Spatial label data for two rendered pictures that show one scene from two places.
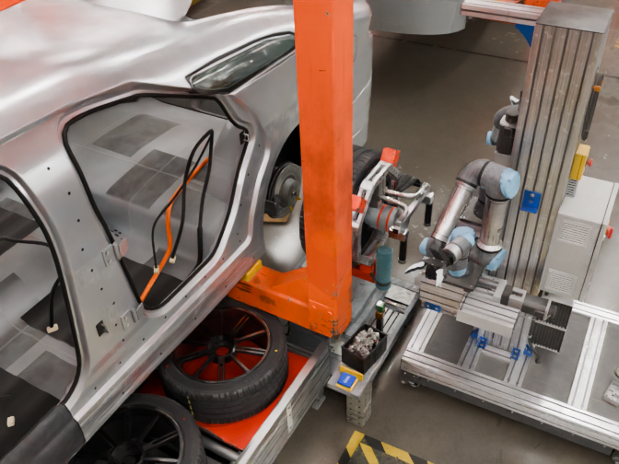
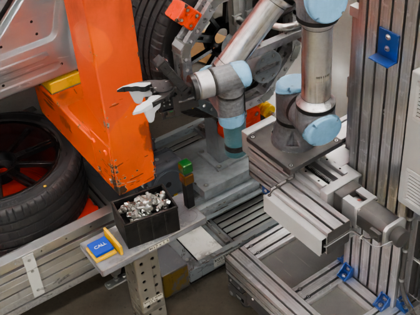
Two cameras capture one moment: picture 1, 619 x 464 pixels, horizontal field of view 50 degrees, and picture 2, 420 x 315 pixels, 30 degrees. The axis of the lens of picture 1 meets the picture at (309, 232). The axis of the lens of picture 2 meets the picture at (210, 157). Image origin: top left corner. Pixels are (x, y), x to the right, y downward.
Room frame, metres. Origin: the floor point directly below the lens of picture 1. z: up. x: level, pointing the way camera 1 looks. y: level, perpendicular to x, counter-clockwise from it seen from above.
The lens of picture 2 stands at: (0.50, -1.39, 2.40)
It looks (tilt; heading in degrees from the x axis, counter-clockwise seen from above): 39 degrees down; 27
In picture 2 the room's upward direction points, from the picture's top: 5 degrees counter-clockwise
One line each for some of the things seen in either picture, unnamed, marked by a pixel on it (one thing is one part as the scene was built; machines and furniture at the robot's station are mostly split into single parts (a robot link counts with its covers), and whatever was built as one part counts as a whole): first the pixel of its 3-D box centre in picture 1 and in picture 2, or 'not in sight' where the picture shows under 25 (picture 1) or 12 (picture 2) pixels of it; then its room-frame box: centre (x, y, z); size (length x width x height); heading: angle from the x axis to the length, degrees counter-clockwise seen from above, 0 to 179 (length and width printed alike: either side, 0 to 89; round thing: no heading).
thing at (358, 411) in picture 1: (359, 392); (144, 279); (2.14, -0.22, 0.21); 0.10 x 0.10 x 0.42; 59
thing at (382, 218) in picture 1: (387, 218); (250, 55); (2.77, -0.42, 0.85); 0.21 x 0.14 x 0.14; 59
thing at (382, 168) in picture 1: (375, 214); (239, 48); (2.81, -0.35, 0.85); 0.54 x 0.07 x 0.54; 149
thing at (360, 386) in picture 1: (362, 360); (144, 232); (2.17, -0.23, 0.44); 0.43 x 0.17 x 0.03; 149
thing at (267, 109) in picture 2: not in sight; (252, 98); (2.97, -0.33, 0.51); 0.29 x 0.06 x 0.06; 59
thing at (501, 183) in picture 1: (493, 218); (315, 60); (2.31, -0.82, 1.19); 0.15 x 0.12 x 0.55; 46
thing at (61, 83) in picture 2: (244, 267); (58, 76); (2.60, 0.35, 0.71); 0.14 x 0.14 x 0.05; 59
